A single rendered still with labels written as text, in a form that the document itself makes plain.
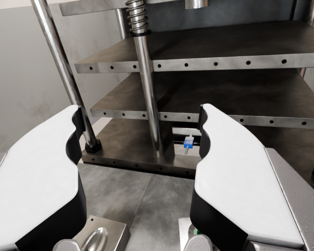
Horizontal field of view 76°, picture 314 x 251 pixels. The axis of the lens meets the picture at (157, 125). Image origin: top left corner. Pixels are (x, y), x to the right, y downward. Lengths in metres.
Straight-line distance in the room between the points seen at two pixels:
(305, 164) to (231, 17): 1.02
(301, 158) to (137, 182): 0.78
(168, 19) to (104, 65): 0.81
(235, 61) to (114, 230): 0.74
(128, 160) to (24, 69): 1.72
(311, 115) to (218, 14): 0.94
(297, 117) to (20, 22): 2.44
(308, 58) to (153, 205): 0.78
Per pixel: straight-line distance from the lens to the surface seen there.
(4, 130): 2.46
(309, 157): 1.20
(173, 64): 0.87
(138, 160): 1.11
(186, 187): 0.93
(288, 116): 0.97
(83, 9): 1.03
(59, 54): 1.05
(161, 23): 1.69
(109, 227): 0.79
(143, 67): 0.86
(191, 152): 1.07
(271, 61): 0.86
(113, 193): 0.97
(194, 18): 1.64
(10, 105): 2.46
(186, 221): 0.70
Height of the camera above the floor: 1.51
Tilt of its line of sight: 32 degrees down
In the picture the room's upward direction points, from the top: 9 degrees counter-clockwise
